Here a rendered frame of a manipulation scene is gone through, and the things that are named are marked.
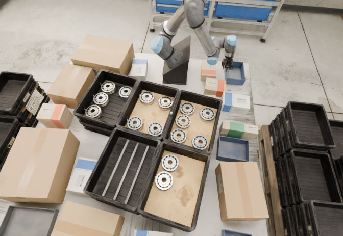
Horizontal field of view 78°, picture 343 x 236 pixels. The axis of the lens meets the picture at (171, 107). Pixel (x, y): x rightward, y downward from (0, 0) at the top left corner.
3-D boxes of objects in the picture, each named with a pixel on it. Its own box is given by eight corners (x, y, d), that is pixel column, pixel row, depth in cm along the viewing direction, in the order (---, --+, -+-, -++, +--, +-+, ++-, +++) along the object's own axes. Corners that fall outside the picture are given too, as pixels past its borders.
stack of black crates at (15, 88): (28, 98, 233) (1, 70, 195) (54, 101, 232) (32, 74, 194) (8, 131, 212) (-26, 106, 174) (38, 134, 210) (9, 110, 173)
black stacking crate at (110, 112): (105, 79, 164) (101, 69, 155) (141, 88, 160) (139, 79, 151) (78, 122, 144) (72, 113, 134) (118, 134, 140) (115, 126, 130)
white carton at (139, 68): (134, 65, 188) (133, 57, 180) (148, 66, 188) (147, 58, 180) (131, 82, 177) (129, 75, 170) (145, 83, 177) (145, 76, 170)
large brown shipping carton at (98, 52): (79, 75, 180) (70, 58, 163) (94, 51, 196) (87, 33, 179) (123, 85, 176) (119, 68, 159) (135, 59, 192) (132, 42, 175)
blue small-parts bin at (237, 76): (223, 66, 187) (225, 60, 181) (240, 67, 187) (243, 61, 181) (224, 83, 176) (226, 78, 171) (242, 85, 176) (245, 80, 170)
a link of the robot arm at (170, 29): (153, 41, 161) (191, -8, 114) (158, 26, 167) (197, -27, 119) (166, 48, 165) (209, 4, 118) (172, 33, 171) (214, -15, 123)
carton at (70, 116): (46, 127, 153) (41, 123, 147) (53, 113, 160) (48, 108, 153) (68, 130, 153) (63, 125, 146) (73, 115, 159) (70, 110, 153)
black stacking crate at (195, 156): (162, 148, 135) (162, 140, 126) (207, 161, 131) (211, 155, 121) (139, 213, 115) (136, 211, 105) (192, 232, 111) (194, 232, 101)
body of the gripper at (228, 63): (222, 70, 167) (224, 58, 157) (222, 62, 172) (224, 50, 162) (232, 70, 166) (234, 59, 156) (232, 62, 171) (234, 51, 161)
